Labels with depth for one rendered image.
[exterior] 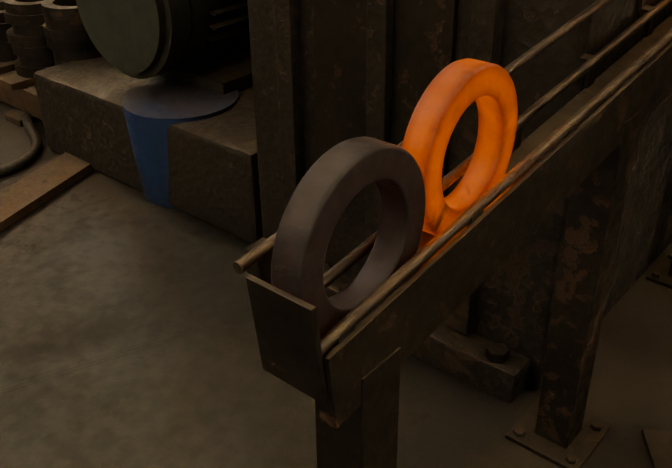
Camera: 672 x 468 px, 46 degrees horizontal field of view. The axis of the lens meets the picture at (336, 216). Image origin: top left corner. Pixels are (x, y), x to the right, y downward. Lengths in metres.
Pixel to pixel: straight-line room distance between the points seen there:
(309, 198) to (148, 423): 0.91
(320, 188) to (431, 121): 0.16
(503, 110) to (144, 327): 1.05
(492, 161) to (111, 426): 0.89
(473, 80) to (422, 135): 0.08
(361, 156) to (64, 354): 1.12
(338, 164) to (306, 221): 0.05
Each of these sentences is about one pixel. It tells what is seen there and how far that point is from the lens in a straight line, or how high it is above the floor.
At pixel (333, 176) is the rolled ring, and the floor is 0.72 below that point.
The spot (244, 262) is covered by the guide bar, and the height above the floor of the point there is 0.64.
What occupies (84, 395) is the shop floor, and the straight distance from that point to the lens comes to 1.57.
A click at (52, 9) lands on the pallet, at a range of 2.49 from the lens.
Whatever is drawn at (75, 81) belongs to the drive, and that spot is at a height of 0.25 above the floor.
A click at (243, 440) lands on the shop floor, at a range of 1.43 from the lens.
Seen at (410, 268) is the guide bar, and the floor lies 0.60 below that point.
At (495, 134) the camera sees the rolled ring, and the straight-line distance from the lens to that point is 0.88.
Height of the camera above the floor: 1.01
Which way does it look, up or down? 30 degrees down
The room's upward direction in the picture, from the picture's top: 1 degrees counter-clockwise
